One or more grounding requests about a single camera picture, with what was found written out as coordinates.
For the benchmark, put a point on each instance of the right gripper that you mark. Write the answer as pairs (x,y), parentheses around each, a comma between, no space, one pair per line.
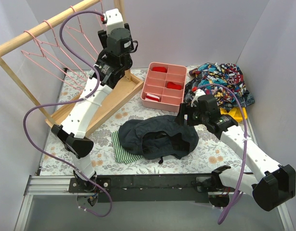
(188,115)

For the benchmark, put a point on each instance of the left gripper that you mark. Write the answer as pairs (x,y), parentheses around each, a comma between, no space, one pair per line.
(102,33)

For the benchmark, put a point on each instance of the dark navy shorts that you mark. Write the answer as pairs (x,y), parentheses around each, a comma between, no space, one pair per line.
(158,137)

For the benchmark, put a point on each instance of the green white striped shorts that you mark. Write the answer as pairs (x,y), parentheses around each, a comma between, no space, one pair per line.
(121,155)

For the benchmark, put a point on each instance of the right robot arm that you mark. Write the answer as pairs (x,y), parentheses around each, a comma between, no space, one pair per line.
(270,184)

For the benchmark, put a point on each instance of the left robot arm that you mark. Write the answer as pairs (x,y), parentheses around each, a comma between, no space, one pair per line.
(109,68)

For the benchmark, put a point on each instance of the colourful comic print shorts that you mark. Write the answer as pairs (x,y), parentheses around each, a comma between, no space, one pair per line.
(226,84)

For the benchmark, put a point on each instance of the pink divided organizer box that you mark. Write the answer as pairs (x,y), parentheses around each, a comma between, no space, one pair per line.
(155,83)

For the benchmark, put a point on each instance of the red sock middle compartment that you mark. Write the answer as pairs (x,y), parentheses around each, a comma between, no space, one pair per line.
(172,85)

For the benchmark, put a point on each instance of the red sock compartment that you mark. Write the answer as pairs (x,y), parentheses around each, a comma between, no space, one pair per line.
(159,69)
(172,85)

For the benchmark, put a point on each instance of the red white striped sock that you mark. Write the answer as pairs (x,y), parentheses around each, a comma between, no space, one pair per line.
(151,97)

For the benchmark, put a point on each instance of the red sock top compartment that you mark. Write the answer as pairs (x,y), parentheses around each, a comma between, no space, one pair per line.
(159,69)

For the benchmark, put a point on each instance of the wooden clothes rack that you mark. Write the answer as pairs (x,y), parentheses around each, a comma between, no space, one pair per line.
(126,88)

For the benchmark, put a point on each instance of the yellow plastic tray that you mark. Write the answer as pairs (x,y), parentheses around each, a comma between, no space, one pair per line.
(235,113)

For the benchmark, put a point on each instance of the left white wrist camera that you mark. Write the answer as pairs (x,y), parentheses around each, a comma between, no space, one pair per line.
(113,20)

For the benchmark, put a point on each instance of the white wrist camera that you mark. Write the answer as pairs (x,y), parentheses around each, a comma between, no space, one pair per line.
(113,20)
(196,92)

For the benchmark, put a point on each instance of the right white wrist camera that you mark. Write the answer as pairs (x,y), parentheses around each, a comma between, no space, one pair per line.
(196,92)

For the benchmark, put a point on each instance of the aluminium frame rail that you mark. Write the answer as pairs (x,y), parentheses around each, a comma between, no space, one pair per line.
(48,206)

